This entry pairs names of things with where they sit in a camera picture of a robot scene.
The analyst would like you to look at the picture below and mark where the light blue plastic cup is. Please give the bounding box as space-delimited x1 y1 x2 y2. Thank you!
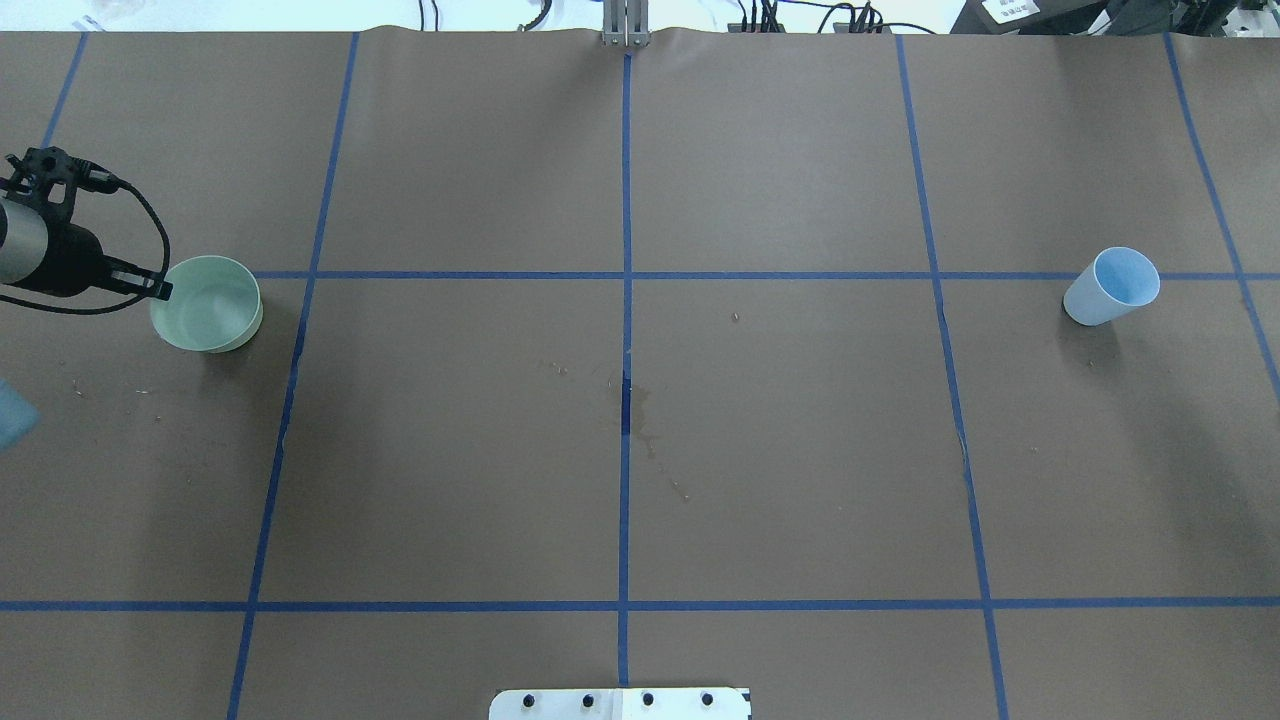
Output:
1062 247 1162 327

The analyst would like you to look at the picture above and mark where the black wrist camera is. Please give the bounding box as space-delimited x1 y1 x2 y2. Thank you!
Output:
3 146 122 224

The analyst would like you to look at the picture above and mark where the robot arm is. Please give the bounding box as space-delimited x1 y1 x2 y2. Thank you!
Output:
1 199 173 301

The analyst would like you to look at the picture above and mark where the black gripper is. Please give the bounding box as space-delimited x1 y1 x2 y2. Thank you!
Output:
36 224 173 302

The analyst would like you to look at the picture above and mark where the green ceramic bowl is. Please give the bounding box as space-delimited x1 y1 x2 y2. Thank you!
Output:
148 255 264 354

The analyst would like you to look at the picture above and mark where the aluminium frame post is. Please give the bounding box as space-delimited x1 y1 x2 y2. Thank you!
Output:
600 0 652 49

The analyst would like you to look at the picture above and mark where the black camera cable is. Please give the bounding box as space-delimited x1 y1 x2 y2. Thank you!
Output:
0 181 172 316

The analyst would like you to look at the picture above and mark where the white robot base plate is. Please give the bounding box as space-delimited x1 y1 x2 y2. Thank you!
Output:
488 687 753 719

